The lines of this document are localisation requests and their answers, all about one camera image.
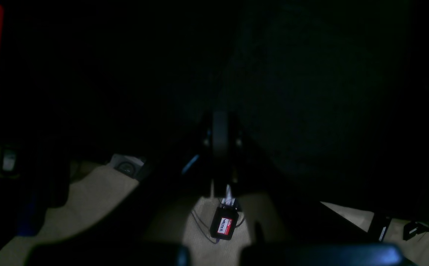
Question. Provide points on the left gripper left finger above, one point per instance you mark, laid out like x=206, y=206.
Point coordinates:
x=193, y=155

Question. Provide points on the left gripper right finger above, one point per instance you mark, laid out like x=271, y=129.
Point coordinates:
x=250, y=164

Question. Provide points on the white power strip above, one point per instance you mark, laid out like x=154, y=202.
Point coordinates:
x=224, y=223

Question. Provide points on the black table cloth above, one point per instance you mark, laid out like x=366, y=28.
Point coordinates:
x=336, y=93

